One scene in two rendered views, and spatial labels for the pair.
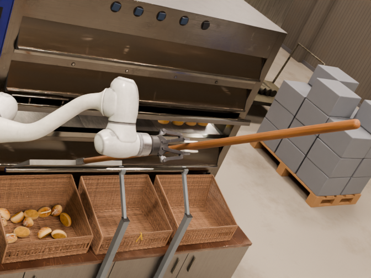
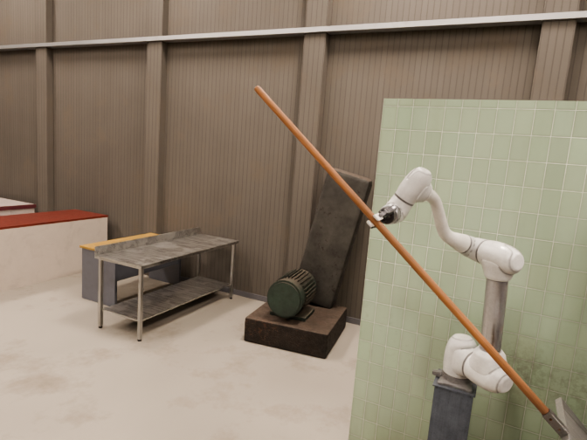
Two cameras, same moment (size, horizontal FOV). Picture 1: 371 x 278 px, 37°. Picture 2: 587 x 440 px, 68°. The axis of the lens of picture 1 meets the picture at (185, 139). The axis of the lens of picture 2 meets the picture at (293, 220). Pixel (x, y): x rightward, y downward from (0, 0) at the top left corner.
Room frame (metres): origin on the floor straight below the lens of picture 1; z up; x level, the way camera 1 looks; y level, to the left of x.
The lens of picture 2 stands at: (3.48, -0.97, 2.19)
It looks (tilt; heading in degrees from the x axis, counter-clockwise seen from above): 9 degrees down; 159
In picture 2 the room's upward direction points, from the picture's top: 4 degrees clockwise
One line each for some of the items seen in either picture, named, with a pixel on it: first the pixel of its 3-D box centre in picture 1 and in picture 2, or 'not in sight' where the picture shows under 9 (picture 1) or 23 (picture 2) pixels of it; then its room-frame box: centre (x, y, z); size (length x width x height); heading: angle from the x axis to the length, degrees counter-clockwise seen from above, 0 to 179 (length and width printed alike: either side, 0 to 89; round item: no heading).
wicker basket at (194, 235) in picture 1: (193, 208); not in sight; (3.49, -0.27, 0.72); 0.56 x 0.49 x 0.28; 132
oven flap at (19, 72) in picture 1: (144, 88); not in sight; (3.27, 0.37, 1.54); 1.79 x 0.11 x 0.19; 132
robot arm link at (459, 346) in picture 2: not in sight; (461, 354); (1.70, 0.78, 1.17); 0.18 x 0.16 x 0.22; 2
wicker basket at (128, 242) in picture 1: (123, 211); not in sight; (3.08, 0.18, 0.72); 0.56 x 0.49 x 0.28; 134
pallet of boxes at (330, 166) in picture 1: (324, 133); not in sight; (6.42, -1.54, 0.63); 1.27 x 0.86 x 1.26; 43
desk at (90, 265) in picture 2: not in sight; (134, 266); (-3.14, -0.83, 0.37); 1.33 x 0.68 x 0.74; 133
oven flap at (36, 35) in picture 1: (159, 53); not in sight; (3.27, 0.37, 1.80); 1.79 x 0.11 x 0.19; 132
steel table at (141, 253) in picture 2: not in sight; (174, 276); (-2.23, -0.36, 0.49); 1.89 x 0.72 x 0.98; 133
